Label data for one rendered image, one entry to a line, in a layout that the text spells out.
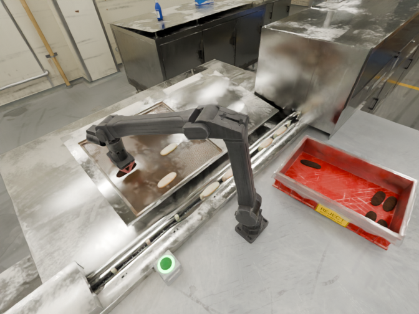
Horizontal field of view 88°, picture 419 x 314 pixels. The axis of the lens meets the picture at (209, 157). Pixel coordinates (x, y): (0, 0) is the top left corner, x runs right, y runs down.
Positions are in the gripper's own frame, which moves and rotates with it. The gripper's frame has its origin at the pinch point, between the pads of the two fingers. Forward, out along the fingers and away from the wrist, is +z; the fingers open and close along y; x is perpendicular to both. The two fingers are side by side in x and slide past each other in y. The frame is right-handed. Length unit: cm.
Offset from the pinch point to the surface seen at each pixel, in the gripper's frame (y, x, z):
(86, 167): -16.1, -10.2, 4.2
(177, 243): 37.6, -6.5, 4.4
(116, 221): 9.8, -15.9, 12.7
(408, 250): 103, 46, 0
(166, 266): 41.4, -14.8, -0.9
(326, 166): 66, 68, 6
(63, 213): -11.9, -28.7, 15.8
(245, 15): -112, 266, 32
